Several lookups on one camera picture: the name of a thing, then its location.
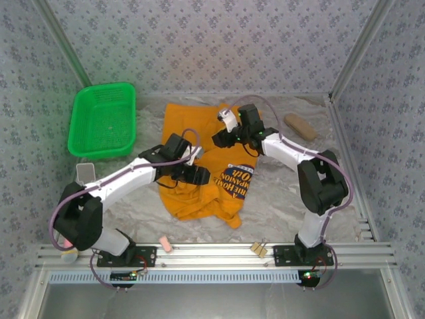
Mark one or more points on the tan burlap glasses case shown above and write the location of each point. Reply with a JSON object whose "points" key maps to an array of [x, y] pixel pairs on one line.
{"points": [[300, 128]]}

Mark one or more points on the green plastic basket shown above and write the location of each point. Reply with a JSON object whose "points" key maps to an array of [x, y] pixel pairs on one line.
{"points": [[103, 123]]}

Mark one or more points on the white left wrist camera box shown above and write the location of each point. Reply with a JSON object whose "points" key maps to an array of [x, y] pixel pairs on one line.
{"points": [[196, 155]]}

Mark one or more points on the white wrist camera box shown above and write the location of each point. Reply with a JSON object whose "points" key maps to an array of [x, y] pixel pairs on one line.
{"points": [[229, 121], [196, 155]]}

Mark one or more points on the aluminium frame post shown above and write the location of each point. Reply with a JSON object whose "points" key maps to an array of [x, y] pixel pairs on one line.
{"points": [[365, 43], [63, 43]]}

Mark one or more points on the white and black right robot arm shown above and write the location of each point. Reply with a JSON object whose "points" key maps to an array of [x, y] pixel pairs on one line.
{"points": [[285, 149]]}

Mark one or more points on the aluminium mounting rail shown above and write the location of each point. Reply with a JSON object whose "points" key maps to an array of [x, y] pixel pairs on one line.
{"points": [[212, 256]]}

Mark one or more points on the orange t-shirt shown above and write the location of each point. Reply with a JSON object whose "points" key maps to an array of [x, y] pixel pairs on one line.
{"points": [[186, 123]]}

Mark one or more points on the aluminium table edge rail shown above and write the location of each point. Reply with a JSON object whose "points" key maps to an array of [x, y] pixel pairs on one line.
{"points": [[341, 133]]}

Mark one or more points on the small white rectangular card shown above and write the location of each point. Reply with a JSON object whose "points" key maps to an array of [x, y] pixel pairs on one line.
{"points": [[85, 172]]}

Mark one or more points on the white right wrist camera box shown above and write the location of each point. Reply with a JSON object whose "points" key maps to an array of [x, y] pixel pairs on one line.
{"points": [[229, 121]]}

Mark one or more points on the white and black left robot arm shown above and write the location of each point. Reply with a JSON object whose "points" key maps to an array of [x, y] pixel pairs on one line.
{"points": [[126, 179]]}

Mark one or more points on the pink toy microphone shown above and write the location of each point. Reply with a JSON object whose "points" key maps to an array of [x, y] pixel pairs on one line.
{"points": [[69, 256]]}

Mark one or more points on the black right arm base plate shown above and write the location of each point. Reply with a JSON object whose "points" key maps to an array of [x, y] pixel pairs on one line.
{"points": [[282, 256]]}

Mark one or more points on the gold binder clip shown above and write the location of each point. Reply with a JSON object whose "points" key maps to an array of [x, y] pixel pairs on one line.
{"points": [[259, 249]]}

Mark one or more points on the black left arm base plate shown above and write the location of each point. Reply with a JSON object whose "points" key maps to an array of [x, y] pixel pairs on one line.
{"points": [[146, 257]]}

